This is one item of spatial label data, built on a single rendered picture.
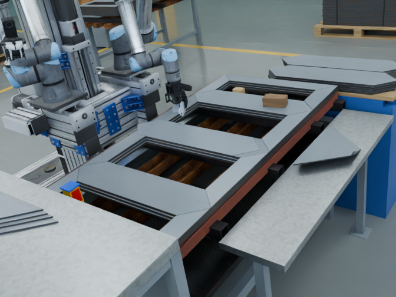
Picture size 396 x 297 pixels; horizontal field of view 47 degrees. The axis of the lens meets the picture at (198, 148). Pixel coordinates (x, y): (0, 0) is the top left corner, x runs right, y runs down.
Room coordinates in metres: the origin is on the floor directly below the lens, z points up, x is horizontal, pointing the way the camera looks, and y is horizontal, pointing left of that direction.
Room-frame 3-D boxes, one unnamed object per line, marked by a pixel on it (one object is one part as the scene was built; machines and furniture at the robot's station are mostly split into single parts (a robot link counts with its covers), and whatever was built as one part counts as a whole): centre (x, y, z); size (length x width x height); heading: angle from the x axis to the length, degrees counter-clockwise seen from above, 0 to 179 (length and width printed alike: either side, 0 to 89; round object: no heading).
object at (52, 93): (2.29, 0.68, 1.09); 0.15 x 0.15 x 0.10
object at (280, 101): (2.16, -0.44, 0.87); 0.12 x 0.06 x 0.05; 61
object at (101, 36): (7.60, 1.31, 0.29); 0.62 x 0.43 x 0.57; 63
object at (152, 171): (2.08, 0.15, 0.70); 1.66 x 0.08 x 0.05; 139
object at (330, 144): (1.76, -0.61, 0.77); 0.45 x 0.20 x 0.04; 139
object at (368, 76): (2.54, -0.88, 0.82); 0.80 x 0.40 x 0.06; 49
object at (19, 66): (2.00, 0.70, 1.34); 0.11 x 0.08 x 0.11; 110
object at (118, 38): (2.65, 0.33, 1.20); 0.13 x 0.12 x 0.14; 108
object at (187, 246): (1.72, -0.27, 0.78); 1.56 x 0.09 x 0.06; 139
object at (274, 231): (1.64, -0.51, 0.73); 1.20 x 0.26 x 0.03; 139
